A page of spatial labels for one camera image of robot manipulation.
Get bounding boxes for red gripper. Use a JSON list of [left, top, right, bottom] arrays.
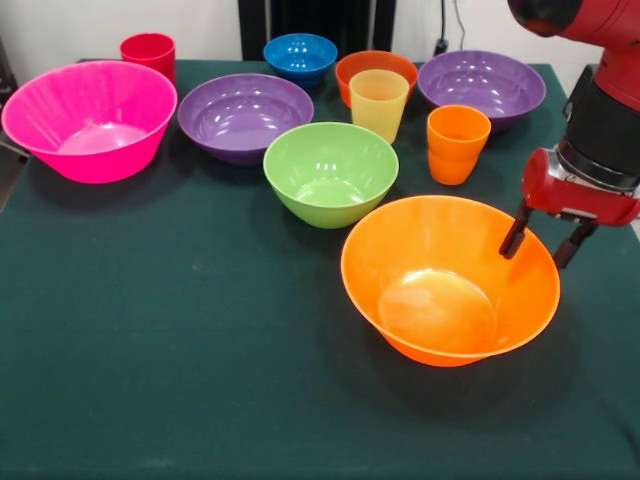
[[499, 147, 640, 270]]

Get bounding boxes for large orange bowl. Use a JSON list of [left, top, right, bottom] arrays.
[[340, 194, 561, 368]]

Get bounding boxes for orange cup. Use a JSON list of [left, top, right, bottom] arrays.
[[426, 104, 492, 187]]

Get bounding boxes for purple bowl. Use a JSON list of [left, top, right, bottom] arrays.
[[417, 49, 547, 132], [177, 73, 315, 167]]

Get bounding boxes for yellow cup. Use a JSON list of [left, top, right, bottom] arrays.
[[349, 69, 411, 145]]

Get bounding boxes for green bowl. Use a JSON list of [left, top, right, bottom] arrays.
[[263, 121, 400, 230]]

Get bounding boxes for small orange bowl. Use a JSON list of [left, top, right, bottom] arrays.
[[334, 50, 419, 109]]

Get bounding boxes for blue bowl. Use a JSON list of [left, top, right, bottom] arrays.
[[263, 32, 339, 90]]

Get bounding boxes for dark green table cloth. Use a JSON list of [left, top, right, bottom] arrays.
[[0, 58, 640, 480]]

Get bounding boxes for red cup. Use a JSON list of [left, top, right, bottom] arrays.
[[119, 32, 177, 84]]

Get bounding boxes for large pink bowl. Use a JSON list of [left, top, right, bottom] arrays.
[[0, 59, 179, 185]]

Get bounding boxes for black wall cable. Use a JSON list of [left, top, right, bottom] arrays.
[[432, 0, 466, 56]]

